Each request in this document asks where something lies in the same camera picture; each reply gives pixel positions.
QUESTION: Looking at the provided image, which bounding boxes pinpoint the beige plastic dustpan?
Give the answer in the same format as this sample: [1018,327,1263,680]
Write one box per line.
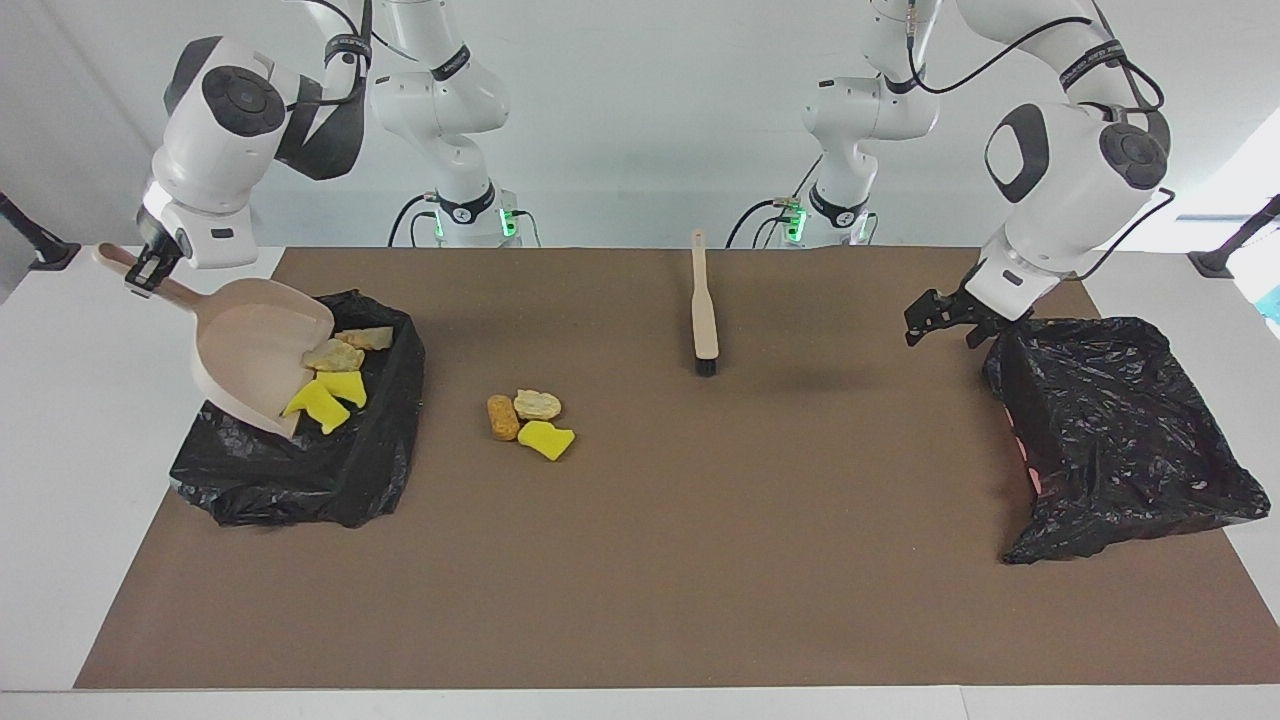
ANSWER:
[92,243,337,441]

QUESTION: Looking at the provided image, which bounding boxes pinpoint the yellow sponge piece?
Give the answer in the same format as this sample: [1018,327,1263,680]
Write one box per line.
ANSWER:
[318,370,368,409]
[282,380,351,436]
[517,420,577,462]

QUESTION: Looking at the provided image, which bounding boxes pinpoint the beige brush black bristles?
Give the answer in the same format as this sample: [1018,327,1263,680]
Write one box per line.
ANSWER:
[690,229,721,378]

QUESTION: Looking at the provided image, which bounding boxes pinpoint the black bag bin pink inside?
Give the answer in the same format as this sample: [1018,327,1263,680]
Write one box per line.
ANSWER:
[982,317,1273,566]

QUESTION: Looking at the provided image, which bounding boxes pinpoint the black bag lined bin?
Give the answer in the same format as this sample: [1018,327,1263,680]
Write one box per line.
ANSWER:
[168,290,427,529]

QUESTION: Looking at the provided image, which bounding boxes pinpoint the black stand foot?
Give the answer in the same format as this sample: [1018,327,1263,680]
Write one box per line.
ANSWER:
[1188,193,1280,280]
[0,190,83,272]

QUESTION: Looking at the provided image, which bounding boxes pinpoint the brown table mat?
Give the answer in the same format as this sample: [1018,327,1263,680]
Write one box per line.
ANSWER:
[75,247,1280,691]

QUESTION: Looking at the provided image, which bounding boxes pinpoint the black base cable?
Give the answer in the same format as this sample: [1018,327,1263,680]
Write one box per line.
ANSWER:
[388,193,441,248]
[725,150,826,249]

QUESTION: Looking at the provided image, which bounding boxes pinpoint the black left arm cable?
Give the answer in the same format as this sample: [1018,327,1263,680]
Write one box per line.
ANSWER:
[905,0,1176,281]

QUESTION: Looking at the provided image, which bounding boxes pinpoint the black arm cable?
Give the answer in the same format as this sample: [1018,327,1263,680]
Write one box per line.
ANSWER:
[905,0,1176,281]
[285,0,376,111]

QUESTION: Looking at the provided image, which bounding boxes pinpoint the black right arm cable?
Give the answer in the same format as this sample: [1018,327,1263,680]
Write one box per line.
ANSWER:
[285,0,376,111]

